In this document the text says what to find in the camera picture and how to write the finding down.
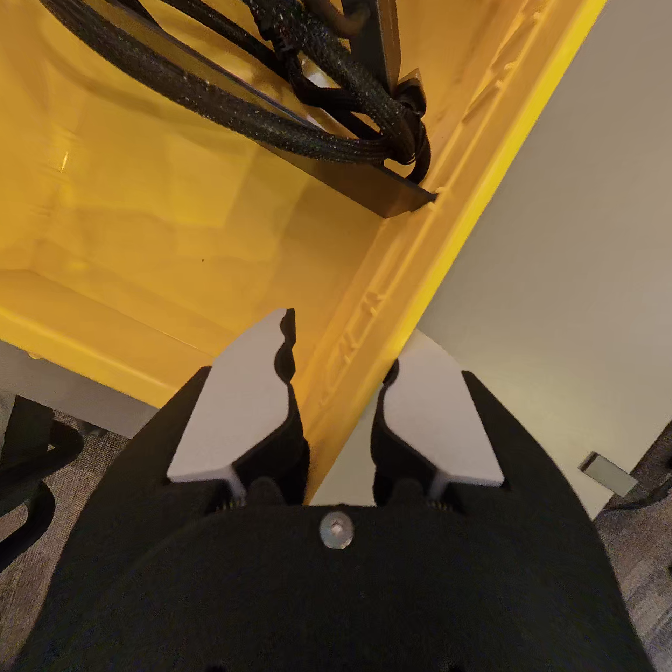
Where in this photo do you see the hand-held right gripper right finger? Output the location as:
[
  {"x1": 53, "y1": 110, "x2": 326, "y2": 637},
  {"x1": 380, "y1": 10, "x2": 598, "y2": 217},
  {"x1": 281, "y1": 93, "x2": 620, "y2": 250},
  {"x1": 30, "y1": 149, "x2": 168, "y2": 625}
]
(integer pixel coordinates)
[{"x1": 370, "y1": 330, "x2": 506, "y2": 499}]

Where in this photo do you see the grey metal bracket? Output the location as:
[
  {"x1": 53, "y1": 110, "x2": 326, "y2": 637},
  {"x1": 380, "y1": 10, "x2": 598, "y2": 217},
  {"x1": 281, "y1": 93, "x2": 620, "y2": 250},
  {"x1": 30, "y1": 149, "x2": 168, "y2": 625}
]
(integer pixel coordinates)
[{"x1": 577, "y1": 451, "x2": 638, "y2": 498}]

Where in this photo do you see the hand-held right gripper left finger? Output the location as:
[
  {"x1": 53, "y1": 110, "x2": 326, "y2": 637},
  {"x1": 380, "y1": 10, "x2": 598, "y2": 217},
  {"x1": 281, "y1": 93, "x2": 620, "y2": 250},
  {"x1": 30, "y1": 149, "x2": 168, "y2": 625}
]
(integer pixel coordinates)
[{"x1": 167, "y1": 308, "x2": 310, "y2": 499}]

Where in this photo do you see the yellow plastic bin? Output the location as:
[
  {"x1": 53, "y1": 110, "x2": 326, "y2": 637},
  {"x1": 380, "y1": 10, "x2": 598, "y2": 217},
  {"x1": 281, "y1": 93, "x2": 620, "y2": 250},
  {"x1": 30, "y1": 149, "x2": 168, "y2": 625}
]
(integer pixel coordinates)
[{"x1": 0, "y1": 0, "x2": 610, "y2": 505}]

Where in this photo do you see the black braided cable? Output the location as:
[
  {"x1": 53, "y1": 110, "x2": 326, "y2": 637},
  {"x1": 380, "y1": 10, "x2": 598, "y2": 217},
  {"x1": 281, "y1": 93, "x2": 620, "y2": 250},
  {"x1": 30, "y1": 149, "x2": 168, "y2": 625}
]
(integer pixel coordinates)
[
  {"x1": 39, "y1": 0, "x2": 434, "y2": 182},
  {"x1": 239, "y1": 0, "x2": 428, "y2": 158},
  {"x1": 157, "y1": 0, "x2": 316, "y2": 95}
]

